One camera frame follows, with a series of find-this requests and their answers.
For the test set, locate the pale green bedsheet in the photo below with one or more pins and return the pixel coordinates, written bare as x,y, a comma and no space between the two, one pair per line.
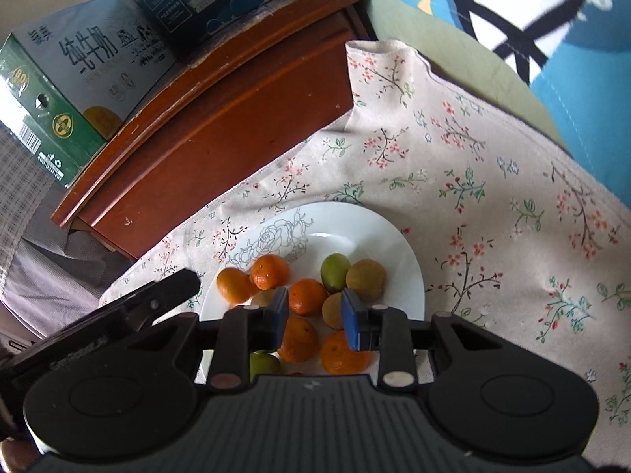
468,59

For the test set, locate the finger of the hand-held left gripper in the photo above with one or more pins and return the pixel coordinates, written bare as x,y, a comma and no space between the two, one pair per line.
162,293

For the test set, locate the green and grey milk carton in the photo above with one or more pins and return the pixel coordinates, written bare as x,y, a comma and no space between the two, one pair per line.
74,83

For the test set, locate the lilac checked cloth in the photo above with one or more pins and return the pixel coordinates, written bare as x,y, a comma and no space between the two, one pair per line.
24,207

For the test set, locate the pale spotted green jujube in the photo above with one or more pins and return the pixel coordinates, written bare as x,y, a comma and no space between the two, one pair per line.
265,365

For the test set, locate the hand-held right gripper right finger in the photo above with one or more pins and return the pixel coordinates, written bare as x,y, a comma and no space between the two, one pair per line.
352,322

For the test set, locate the orange mandarin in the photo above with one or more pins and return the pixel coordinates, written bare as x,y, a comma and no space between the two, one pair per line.
235,286
337,359
270,272
298,340
308,298

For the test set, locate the floral tablecloth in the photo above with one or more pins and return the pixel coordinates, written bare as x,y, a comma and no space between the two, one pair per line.
493,305

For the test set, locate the blue printed blanket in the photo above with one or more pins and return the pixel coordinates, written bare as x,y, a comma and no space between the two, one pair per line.
591,83

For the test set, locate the large green jujube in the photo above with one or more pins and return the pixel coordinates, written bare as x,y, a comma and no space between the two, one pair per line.
335,272

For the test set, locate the brown kiwi fruit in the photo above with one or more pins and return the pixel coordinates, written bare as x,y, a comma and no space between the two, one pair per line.
367,281
262,299
333,313

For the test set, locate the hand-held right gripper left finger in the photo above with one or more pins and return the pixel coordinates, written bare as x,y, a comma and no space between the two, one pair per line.
280,320

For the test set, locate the white plate with line drawing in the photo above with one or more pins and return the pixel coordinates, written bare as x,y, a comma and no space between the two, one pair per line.
355,236

